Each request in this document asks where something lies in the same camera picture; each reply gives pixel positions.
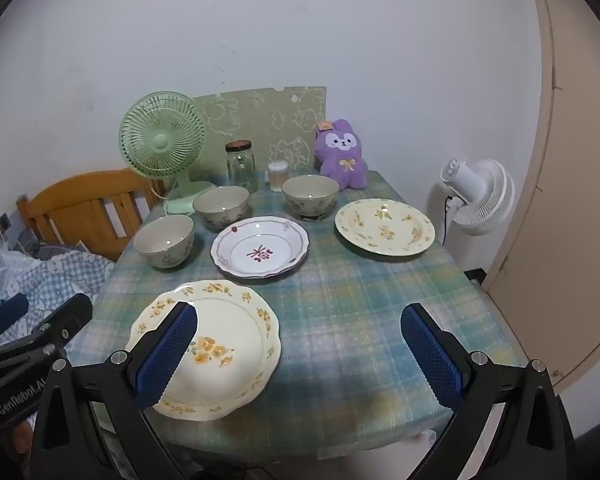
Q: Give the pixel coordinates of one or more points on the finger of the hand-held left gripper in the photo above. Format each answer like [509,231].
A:
[67,317]
[7,312]

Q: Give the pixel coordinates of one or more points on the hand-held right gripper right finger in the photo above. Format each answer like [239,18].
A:
[432,355]

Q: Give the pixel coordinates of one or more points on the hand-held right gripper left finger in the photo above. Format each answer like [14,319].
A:
[165,355]

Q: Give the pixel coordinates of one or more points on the scalloped yellow flower plate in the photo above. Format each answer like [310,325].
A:
[230,330]

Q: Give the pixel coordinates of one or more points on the grey round plate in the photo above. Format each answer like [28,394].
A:
[221,206]

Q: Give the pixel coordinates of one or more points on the beige floral bowl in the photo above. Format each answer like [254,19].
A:
[164,241]
[310,195]

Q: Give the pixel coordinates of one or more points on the blue checked printed blanket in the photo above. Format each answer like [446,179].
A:
[45,275]

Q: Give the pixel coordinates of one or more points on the grey checked cloth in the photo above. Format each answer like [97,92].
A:
[50,249]

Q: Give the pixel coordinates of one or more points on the green plaid tablecloth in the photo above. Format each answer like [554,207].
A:
[355,310]

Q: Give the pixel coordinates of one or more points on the wooden bed headboard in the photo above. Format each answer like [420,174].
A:
[80,210]

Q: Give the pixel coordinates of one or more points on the round yellow flower plate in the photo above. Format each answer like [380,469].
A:
[385,227]

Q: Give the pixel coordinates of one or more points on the white plate red flower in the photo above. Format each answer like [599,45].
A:
[260,250]

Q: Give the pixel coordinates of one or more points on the white standing fan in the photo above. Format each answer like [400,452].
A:
[480,195]

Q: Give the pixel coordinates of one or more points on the glass jar with red lid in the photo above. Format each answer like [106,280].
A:
[240,167]

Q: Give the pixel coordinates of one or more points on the green desk fan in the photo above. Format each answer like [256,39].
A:
[162,137]

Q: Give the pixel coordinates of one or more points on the cotton swab container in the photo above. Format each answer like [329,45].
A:
[278,175]

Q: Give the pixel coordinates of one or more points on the purple plush toy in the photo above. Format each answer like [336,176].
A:
[341,157]

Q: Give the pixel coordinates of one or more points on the beige door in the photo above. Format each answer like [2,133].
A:
[570,185]

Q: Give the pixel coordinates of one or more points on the green printed board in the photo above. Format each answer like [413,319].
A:
[260,120]

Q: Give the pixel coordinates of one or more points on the wall socket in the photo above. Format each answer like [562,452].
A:
[1,226]

